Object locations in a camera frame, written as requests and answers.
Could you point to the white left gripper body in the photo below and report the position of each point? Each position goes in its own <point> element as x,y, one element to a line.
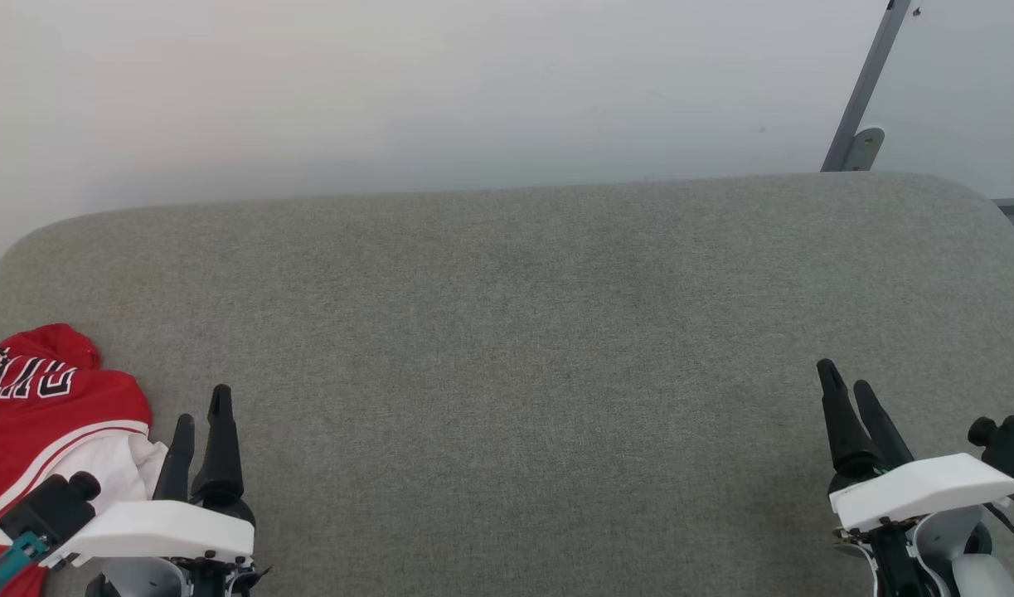
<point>167,529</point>

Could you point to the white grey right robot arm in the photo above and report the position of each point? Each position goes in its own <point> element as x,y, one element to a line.
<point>963,564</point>

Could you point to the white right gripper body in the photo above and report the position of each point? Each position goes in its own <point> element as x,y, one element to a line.
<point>921,485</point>

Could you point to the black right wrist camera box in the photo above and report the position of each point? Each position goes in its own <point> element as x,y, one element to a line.
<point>1012,448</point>

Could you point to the grey metal frame pole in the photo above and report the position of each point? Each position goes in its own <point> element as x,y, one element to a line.
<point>867,79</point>

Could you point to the red and white basketball jersey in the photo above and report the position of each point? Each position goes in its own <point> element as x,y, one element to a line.
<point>34,423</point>

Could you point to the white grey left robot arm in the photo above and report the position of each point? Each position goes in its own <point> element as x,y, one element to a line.
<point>138,582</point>

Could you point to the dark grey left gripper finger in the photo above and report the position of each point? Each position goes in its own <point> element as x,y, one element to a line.
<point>220,456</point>
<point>177,464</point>

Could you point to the grey metal pole bracket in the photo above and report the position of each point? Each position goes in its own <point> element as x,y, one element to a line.
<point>865,149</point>

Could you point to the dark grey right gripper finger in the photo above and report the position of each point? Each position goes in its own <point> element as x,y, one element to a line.
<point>888,435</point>
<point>846,427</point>

